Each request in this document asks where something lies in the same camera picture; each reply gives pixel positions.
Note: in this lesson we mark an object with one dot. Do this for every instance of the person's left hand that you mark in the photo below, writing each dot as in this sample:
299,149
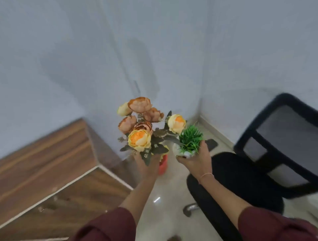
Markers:
146,166

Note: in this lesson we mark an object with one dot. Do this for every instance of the person's right hand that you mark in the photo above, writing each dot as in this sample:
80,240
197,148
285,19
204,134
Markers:
197,162

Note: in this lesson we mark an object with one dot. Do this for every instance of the red flower pot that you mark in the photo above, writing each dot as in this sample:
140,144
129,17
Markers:
163,165

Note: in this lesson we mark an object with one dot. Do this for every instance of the small green plant white pot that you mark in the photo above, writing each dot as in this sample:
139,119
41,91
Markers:
190,140

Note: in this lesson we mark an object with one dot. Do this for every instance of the orange artificial flower bouquet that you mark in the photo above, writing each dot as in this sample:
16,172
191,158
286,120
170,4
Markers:
144,131

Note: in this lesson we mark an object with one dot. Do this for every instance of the person's right forearm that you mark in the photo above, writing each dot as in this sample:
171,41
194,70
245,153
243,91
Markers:
246,211

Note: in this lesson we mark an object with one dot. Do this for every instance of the person's left forearm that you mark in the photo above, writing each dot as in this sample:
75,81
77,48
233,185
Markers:
129,206

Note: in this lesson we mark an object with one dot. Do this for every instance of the thin pink wrist thread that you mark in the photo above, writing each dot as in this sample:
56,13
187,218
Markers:
206,175

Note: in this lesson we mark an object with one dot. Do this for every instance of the black mesh office chair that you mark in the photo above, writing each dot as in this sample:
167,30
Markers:
260,161

